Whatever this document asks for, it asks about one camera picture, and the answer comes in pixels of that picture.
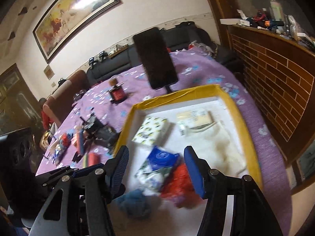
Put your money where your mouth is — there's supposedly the blue floral tissue pack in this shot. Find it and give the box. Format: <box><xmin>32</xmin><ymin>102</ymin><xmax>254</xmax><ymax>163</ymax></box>
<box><xmin>134</xmin><ymin>146</ymin><xmax>181</xmax><ymax>193</ymax></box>

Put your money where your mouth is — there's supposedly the blue knitted cloth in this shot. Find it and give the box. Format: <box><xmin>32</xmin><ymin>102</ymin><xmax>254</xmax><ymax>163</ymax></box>
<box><xmin>114</xmin><ymin>189</ymin><xmax>152</xmax><ymax>219</ymax></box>

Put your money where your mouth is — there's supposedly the black leather sofa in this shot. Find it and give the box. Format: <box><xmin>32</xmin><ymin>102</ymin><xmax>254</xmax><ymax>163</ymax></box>
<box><xmin>86</xmin><ymin>21</ymin><xmax>244</xmax><ymax>86</ymax></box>

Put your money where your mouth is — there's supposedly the colourful sheets bag far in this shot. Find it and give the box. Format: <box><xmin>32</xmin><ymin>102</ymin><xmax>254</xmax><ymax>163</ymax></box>
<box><xmin>71</xmin><ymin>127</ymin><xmax>85</xmax><ymax>156</ymax></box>

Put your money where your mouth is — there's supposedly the person in red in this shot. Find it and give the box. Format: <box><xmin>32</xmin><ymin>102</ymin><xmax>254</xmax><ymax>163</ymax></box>
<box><xmin>38</xmin><ymin>98</ymin><xmax>54</xmax><ymax>130</ymax></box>

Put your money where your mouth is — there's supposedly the brown armchair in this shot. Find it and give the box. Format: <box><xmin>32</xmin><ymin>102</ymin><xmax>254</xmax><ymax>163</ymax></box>
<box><xmin>43</xmin><ymin>70</ymin><xmax>91</xmax><ymax>127</ymax></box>

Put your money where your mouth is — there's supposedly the green patterned tissue box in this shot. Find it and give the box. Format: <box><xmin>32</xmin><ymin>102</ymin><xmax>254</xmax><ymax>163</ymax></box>
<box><xmin>132</xmin><ymin>115</ymin><xmax>170</xmax><ymax>147</ymax></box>

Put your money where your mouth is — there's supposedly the red black small device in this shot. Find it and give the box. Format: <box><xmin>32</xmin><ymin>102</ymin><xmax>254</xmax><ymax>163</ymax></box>
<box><xmin>108</xmin><ymin>78</ymin><xmax>128</xmax><ymax>104</ymax></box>

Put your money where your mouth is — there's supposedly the dark wooden display cabinet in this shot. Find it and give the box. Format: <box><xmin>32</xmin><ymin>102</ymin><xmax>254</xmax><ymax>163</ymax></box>
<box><xmin>1</xmin><ymin>64</ymin><xmax>43</xmax><ymax>135</ymax></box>

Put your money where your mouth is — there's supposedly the beige tissue pack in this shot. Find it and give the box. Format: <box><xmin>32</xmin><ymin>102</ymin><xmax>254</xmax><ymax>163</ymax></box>
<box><xmin>176</xmin><ymin>108</ymin><xmax>214</xmax><ymax>135</ymax></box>

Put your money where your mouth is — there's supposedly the black phone on stand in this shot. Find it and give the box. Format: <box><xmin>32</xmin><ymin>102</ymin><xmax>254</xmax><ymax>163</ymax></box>
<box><xmin>133</xmin><ymin>27</ymin><xmax>178</xmax><ymax>94</ymax></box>

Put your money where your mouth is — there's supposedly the framed painting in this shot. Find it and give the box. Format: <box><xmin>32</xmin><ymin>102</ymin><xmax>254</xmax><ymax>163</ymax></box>
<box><xmin>32</xmin><ymin>0</ymin><xmax>121</xmax><ymax>63</ymax></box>

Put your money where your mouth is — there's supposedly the purple floral tablecloth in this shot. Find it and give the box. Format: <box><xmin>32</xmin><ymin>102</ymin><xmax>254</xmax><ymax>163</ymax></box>
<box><xmin>35</xmin><ymin>47</ymin><xmax>294</xmax><ymax>236</ymax></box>

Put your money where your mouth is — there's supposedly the colourful sheets bag near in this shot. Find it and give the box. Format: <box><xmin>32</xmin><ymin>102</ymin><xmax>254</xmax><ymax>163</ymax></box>
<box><xmin>82</xmin><ymin>152</ymin><xmax>101</xmax><ymax>168</ymax></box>

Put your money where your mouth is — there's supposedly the blue white plastic bag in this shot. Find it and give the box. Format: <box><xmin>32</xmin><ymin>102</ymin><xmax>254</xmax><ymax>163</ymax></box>
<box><xmin>52</xmin><ymin>137</ymin><xmax>68</xmax><ymax>166</ymax></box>

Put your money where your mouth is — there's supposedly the wooden brick pattern cabinet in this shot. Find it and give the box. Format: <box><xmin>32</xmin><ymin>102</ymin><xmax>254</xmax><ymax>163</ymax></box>
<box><xmin>220</xmin><ymin>25</ymin><xmax>314</xmax><ymax>165</ymax></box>

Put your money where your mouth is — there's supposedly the white towel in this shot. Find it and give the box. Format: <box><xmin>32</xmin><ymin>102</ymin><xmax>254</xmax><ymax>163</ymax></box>
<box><xmin>192</xmin><ymin>122</ymin><xmax>246</xmax><ymax>177</ymax></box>

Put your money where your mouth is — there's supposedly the black cylindrical can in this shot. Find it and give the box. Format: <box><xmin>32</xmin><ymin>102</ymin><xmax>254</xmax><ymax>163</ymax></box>
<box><xmin>80</xmin><ymin>112</ymin><xmax>107</xmax><ymax>140</ymax></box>

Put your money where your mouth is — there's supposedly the yellow rimmed white box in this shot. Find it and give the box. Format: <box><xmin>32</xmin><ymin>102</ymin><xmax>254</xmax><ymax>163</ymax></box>
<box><xmin>110</xmin><ymin>85</ymin><xmax>263</xmax><ymax>235</ymax></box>

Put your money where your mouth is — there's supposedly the red plastic bag bundle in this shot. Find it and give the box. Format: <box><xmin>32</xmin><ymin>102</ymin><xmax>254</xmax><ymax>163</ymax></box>
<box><xmin>160</xmin><ymin>163</ymin><xmax>202</xmax><ymax>209</ymax></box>

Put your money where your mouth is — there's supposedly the black foil pouch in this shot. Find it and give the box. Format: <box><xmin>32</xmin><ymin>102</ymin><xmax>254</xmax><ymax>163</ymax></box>
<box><xmin>94</xmin><ymin>126</ymin><xmax>120</xmax><ymax>154</ymax></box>

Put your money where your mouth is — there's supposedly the colourful sheets bag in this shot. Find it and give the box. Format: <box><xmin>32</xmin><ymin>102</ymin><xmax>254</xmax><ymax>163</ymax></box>
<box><xmin>71</xmin><ymin>127</ymin><xmax>85</xmax><ymax>156</ymax></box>
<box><xmin>82</xmin><ymin>152</ymin><xmax>101</xmax><ymax>168</ymax></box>

